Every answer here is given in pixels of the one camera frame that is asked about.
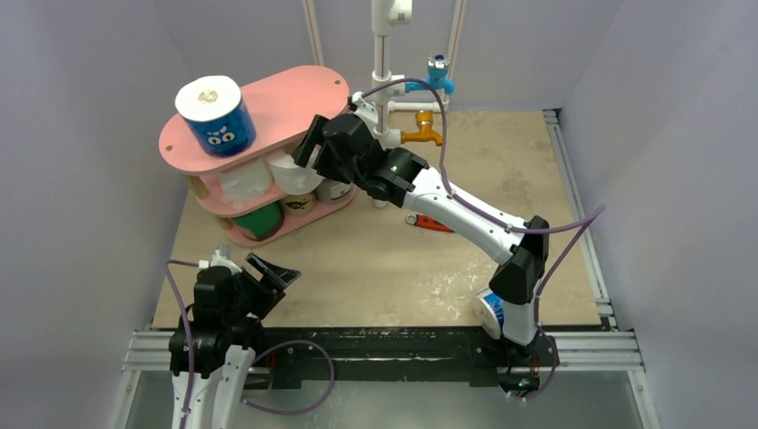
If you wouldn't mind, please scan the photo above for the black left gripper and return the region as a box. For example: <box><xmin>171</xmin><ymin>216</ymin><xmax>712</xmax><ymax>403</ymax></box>
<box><xmin>222</xmin><ymin>253</ymin><xmax>299</xmax><ymax>324</ymax></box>

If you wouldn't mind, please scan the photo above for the grey toilet paper roll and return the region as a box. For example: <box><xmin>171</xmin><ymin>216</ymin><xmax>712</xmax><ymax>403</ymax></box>
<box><xmin>315</xmin><ymin>179</ymin><xmax>353</xmax><ymax>205</ymax></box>

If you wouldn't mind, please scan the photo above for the green brown roll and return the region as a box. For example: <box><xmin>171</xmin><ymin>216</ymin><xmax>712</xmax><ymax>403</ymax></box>
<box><xmin>232</xmin><ymin>202</ymin><xmax>284</xmax><ymax>241</ymax></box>

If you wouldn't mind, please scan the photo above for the plain white toilet paper roll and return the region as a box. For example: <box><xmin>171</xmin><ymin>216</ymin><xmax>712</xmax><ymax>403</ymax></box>
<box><xmin>218</xmin><ymin>158</ymin><xmax>274</xmax><ymax>206</ymax></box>

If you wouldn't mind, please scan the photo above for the pink three-tier shelf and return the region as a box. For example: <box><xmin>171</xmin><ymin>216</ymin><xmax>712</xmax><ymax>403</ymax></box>
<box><xmin>158</xmin><ymin>65</ymin><xmax>356</xmax><ymax>248</ymax></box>

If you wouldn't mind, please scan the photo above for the blue toilet paper roll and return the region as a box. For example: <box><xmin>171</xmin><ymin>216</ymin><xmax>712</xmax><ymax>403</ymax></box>
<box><xmin>174</xmin><ymin>75</ymin><xmax>257</xmax><ymax>157</ymax></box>

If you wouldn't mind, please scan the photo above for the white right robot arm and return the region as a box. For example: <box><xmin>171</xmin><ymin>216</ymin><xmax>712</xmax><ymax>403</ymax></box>
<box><xmin>292</xmin><ymin>114</ymin><xmax>549</xmax><ymax>364</ymax></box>

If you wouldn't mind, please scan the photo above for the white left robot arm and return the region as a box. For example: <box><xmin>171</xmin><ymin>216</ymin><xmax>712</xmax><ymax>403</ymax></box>
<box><xmin>168</xmin><ymin>249</ymin><xmax>301</xmax><ymax>428</ymax></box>

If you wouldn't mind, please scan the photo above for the orange brass faucet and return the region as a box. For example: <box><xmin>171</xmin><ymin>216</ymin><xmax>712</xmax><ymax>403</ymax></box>
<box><xmin>400</xmin><ymin>110</ymin><xmax>443</xmax><ymax>147</ymax></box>

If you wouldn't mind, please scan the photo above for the white PVC pipe stand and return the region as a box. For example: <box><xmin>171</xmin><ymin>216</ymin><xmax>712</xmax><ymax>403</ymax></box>
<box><xmin>308</xmin><ymin>1</ymin><xmax>465</xmax><ymax>218</ymax></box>

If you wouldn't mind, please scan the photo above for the blue plastic faucet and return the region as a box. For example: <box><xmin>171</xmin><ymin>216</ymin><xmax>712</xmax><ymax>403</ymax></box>
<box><xmin>425</xmin><ymin>54</ymin><xmax>455</xmax><ymax>96</ymax></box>

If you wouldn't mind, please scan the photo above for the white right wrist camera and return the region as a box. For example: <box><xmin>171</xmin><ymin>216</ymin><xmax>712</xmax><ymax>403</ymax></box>
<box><xmin>348</xmin><ymin>91</ymin><xmax>379</xmax><ymax>130</ymax></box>

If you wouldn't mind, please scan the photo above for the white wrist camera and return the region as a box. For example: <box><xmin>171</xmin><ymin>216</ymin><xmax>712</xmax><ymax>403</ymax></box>
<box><xmin>198</xmin><ymin>244</ymin><xmax>242</xmax><ymax>274</ymax></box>
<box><xmin>348</xmin><ymin>91</ymin><xmax>379</xmax><ymax>130</ymax></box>

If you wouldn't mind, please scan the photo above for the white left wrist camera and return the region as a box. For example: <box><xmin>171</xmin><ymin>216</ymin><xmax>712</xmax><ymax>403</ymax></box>
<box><xmin>198</xmin><ymin>244</ymin><xmax>242</xmax><ymax>274</ymax></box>

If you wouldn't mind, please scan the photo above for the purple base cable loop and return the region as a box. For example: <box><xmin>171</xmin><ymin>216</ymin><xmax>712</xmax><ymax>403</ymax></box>
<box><xmin>242</xmin><ymin>339</ymin><xmax>336</xmax><ymax>416</ymax></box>

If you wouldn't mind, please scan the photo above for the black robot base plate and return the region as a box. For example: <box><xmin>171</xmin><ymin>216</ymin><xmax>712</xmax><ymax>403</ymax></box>
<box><xmin>244</xmin><ymin>326</ymin><xmax>552</xmax><ymax>391</ymax></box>

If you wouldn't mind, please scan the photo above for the red handled adjustable wrench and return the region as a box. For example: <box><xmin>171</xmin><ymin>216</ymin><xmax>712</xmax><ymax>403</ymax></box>
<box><xmin>405</xmin><ymin>214</ymin><xmax>452</xmax><ymax>232</ymax></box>

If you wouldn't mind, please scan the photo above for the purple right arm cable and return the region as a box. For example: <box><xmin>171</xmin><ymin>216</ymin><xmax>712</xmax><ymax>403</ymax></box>
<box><xmin>361</xmin><ymin>77</ymin><xmax>608</xmax><ymax>332</ymax></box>

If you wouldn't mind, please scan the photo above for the aluminium frame rail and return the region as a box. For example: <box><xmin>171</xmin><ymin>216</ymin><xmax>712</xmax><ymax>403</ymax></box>
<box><xmin>106</xmin><ymin>108</ymin><xmax>661</xmax><ymax>429</ymax></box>

